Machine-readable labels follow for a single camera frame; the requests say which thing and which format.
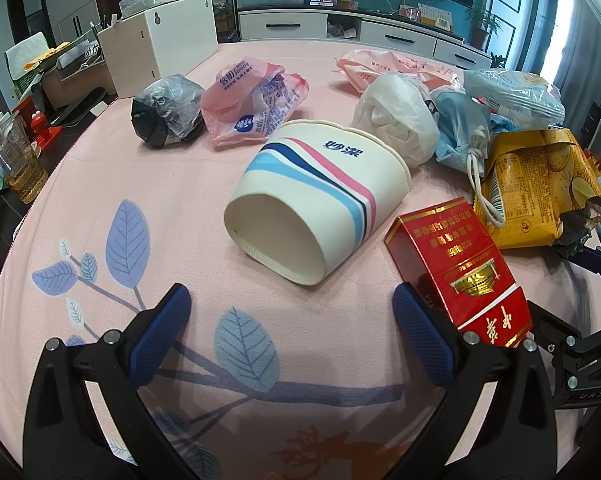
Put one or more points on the yellow snack bag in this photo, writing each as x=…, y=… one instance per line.
x=539, y=190

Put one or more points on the pink printed plastic bag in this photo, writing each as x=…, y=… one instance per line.
x=362, y=66

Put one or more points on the potted green plant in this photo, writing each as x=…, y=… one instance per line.
x=484, y=24

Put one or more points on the clear zip bag blue print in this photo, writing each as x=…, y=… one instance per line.
x=529, y=101

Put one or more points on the white wooden box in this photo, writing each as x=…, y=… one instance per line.
x=166, y=40

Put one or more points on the red figurine stand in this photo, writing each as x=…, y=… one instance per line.
x=45, y=134

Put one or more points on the pink tissue packet wrapper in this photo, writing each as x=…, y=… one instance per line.
x=249, y=100

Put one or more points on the red cigarette box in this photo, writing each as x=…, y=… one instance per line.
x=446, y=253

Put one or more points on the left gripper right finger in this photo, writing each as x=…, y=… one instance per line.
x=495, y=419

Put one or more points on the white plastic bag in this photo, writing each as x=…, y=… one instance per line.
x=398, y=109

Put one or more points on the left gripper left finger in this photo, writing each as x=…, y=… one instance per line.
x=63, y=438

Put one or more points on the blue face mask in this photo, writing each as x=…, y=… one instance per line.
x=463, y=125

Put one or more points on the white tv cabinet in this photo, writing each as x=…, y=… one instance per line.
x=360, y=30

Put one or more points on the striped white paper cup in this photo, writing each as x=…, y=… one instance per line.
x=312, y=195

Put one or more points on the plastic cup with yellow liquid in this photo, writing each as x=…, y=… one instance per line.
x=21, y=167

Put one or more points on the black and clear plastic bag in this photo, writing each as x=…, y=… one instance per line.
x=168, y=111

